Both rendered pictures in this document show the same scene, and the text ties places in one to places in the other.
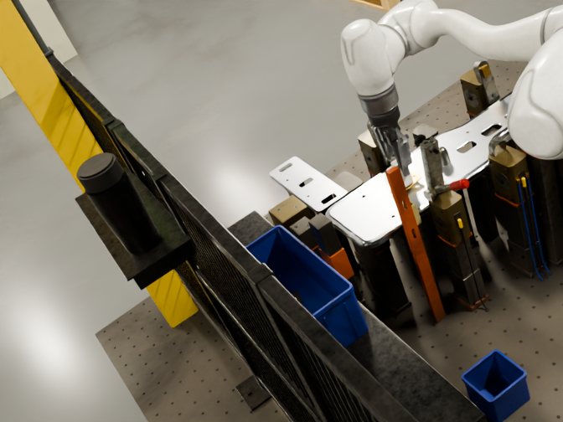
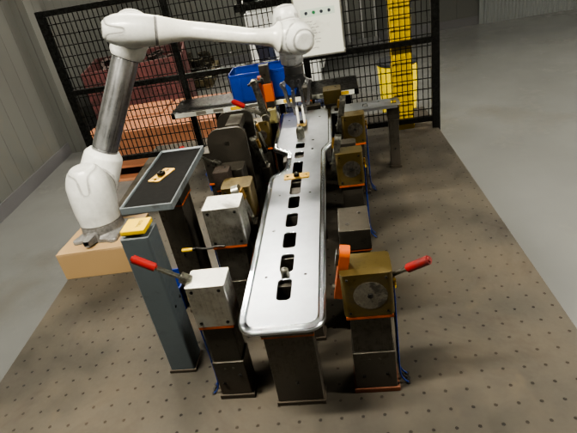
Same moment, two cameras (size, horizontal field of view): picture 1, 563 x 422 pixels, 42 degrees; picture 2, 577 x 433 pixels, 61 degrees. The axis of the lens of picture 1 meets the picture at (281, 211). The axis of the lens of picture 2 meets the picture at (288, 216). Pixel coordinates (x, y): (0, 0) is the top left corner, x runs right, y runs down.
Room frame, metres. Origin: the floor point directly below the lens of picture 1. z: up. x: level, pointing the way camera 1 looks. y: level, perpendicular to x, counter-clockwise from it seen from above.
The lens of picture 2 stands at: (2.15, -2.11, 1.69)
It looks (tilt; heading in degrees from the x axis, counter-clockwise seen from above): 30 degrees down; 114
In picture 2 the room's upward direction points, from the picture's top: 11 degrees counter-clockwise
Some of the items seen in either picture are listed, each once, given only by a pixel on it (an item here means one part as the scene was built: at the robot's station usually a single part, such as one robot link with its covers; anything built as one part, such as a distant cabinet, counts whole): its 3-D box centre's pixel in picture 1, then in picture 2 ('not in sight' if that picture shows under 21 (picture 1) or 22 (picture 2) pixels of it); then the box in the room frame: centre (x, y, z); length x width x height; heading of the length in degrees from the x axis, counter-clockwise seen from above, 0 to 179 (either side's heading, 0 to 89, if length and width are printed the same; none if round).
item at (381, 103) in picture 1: (378, 96); (291, 56); (1.47, -0.32, 1.28); 0.09 x 0.09 x 0.06
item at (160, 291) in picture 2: not in sight; (164, 301); (1.40, -1.33, 0.92); 0.08 x 0.08 x 0.44; 15
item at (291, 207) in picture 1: (309, 257); (336, 125); (1.52, -0.02, 0.88); 0.08 x 0.08 x 0.36; 15
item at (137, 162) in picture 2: not in sight; (168, 136); (-0.58, 1.55, 0.23); 1.31 x 0.94 x 0.45; 8
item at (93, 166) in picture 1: (120, 205); not in sight; (1.08, 0.25, 1.52); 0.07 x 0.07 x 0.18
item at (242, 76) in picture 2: (292, 295); (264, 80); (1.17, 0.05, 1.10); 0.30 x 0.17 x 0.13; 16
